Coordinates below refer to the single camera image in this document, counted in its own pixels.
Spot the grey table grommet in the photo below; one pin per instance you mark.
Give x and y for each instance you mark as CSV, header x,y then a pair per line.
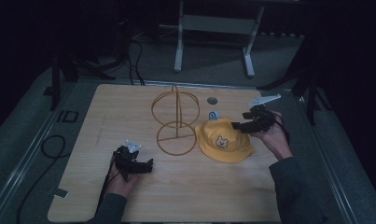
x,y
212,100

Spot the metal floor rail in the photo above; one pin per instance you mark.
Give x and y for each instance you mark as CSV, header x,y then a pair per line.
x,y
330,174
24,163

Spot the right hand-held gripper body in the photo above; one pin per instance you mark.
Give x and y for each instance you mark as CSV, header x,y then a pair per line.
x,y
261,119

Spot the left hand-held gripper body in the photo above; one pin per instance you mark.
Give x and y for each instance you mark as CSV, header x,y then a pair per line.
x,y
126,160

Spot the person's left hand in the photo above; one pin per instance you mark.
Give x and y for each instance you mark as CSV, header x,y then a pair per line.
x,y
120,185

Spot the black tripod stand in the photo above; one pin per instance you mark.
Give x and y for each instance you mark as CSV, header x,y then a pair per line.
x,y
312,93
55,84

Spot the person's right hand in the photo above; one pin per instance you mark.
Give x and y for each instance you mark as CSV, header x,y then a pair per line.
x,y
275,140

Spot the yellow bucket hat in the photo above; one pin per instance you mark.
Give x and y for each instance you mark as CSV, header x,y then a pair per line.
x,y
223,141

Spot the white hat tag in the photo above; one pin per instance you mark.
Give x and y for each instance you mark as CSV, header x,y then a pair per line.
x,y
214,115

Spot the grey tape piece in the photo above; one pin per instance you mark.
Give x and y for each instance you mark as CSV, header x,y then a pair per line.
x,y
61,193

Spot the white desk frame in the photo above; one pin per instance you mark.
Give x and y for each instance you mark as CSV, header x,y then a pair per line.
x,y
218,25

